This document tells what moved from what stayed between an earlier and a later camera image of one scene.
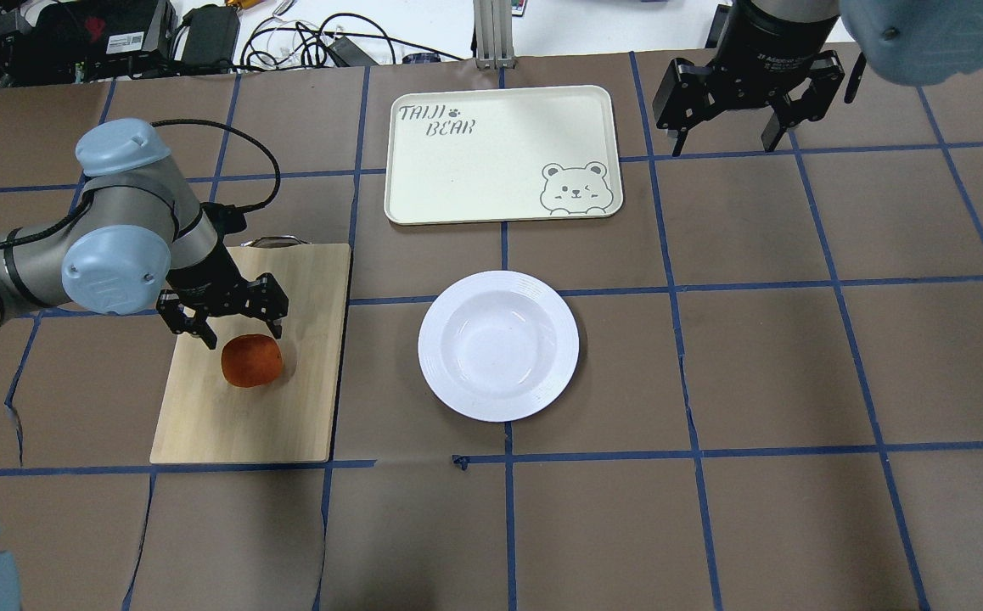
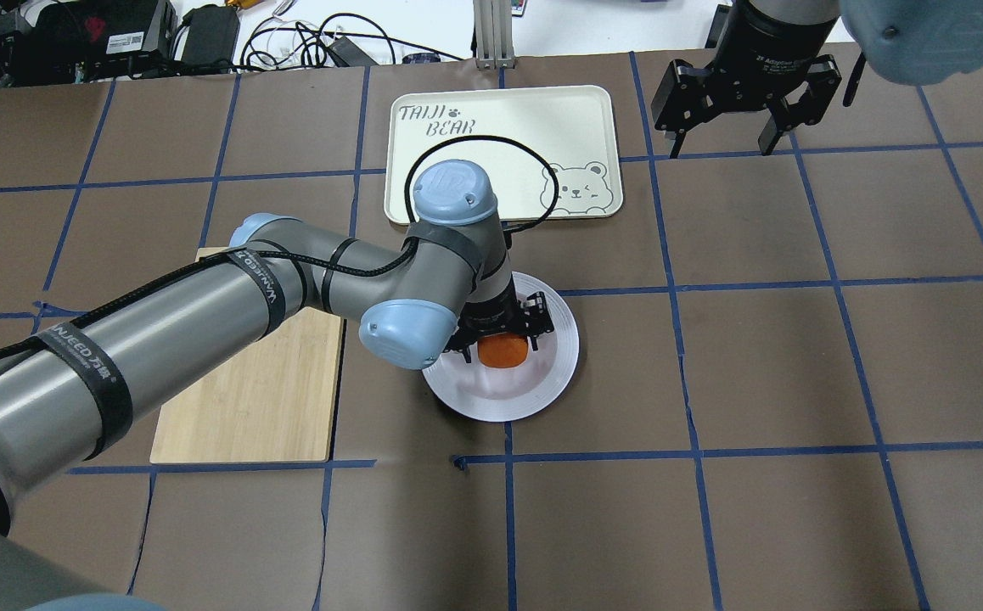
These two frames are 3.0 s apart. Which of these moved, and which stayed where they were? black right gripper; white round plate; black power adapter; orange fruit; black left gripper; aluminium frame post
Moved: black left gripper; orange fruit
Stayed: aluminium frame post; black power adapter; black right gripper; white round plate
